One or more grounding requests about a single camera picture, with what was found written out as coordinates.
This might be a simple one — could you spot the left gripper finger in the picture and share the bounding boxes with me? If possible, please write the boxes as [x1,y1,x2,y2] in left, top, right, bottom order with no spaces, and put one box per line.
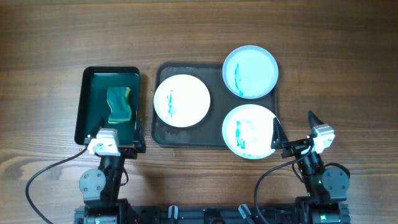
[133,119,146,149]
[88,117,104,139]

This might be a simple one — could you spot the light blue plate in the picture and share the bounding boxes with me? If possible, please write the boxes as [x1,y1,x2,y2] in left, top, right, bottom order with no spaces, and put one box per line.
[222,45,279,100]

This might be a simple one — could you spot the dark grey serving tray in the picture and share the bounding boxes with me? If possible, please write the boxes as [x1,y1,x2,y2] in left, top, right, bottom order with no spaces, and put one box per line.
[150,62,277,149]

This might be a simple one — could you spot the black rectangular water tray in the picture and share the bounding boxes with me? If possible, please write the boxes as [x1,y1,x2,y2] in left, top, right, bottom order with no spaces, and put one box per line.
[75,67,140,146]

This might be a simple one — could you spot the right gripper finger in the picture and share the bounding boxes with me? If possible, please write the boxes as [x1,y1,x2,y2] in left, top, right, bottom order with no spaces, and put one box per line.
[271,118,289,149]
[308,110,323,129]

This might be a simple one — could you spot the white plate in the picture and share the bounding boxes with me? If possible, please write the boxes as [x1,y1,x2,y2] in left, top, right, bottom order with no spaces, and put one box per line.
[154,74,211,128]
[221,104,276,159]

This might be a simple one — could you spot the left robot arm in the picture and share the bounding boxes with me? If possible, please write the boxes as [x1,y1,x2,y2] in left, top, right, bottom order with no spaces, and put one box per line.
[74,118,146,224]

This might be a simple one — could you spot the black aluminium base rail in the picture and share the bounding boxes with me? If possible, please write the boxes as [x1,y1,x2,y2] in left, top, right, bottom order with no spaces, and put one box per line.
[73,203,351,224]

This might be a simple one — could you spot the green yellow sponge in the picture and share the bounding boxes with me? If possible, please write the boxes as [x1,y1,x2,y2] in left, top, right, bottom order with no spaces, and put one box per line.
[107,87,132,123]

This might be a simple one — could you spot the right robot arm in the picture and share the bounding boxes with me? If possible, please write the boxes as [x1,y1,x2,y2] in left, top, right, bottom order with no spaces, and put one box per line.
[266,111,351,224]

